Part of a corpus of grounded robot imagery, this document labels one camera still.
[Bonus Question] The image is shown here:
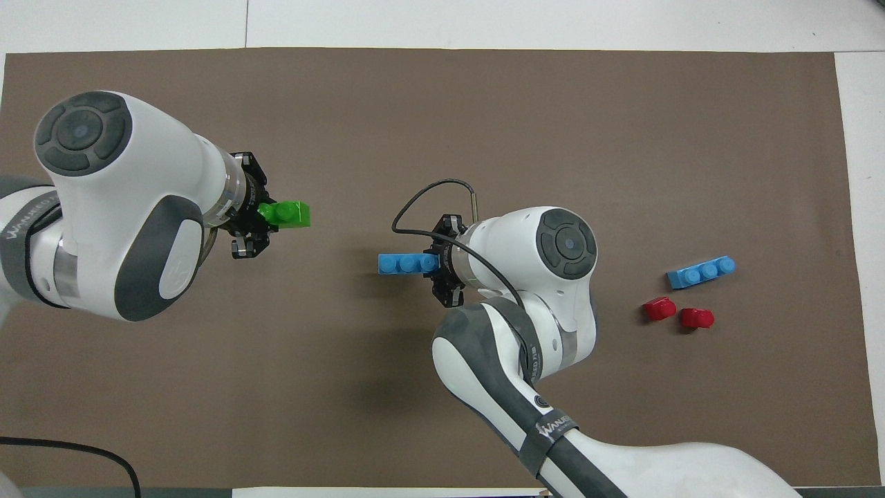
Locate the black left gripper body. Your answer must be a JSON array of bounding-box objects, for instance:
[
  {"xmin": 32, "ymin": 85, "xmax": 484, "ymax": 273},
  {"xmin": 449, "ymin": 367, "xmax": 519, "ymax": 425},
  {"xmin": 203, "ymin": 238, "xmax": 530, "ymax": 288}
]
[{"xmin": 220, "ymin": 154, "xmax": 262, "ymax": 241}]

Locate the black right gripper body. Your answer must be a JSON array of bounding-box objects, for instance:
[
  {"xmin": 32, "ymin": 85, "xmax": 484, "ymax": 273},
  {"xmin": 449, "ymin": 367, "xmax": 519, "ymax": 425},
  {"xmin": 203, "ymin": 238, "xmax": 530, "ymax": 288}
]
[{"xmin": 441, "ymin": 223, "xmax": 472, "ymax": 293}]

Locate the green two-stud toy brick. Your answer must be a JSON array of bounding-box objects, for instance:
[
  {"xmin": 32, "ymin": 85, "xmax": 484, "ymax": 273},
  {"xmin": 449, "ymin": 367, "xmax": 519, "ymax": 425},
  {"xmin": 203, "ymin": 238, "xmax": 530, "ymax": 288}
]
[{"xmin": 257, "ymin": 201, "xmax": 311, "ymax": 230}]

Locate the blue three-stud toy brick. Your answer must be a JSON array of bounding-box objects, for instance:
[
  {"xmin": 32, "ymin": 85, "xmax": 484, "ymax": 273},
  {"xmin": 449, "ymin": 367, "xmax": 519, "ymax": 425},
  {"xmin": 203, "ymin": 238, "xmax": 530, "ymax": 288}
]
[
  {"xmin": 378, "ymin": 252, "xmax": 440, "ymax": 276},
  {"xmin": 667, "ymin": 256, "xmax": 736, "ymax": 290}
]

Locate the brown table mat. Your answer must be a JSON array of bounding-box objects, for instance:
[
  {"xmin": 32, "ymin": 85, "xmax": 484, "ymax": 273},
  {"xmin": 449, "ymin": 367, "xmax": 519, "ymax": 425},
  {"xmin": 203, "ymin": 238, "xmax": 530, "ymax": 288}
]
[{"xmin": 0, "ymin": 47, "xmax": 882, "ymax": 488}]

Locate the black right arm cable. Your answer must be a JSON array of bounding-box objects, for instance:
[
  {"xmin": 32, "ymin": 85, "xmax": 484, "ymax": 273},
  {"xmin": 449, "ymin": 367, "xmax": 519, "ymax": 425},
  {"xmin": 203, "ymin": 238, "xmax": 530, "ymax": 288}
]
[{"xmin": 391, "ymin": 180, "xmax": 534, "ymax": 382}]

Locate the black loose floor cable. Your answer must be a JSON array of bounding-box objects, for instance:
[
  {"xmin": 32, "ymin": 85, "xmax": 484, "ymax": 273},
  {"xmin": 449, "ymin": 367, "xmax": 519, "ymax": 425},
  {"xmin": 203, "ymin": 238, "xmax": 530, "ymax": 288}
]
[{"xmin": 0, "ymin": 436, "xmax": 142, "ymax": 498}]

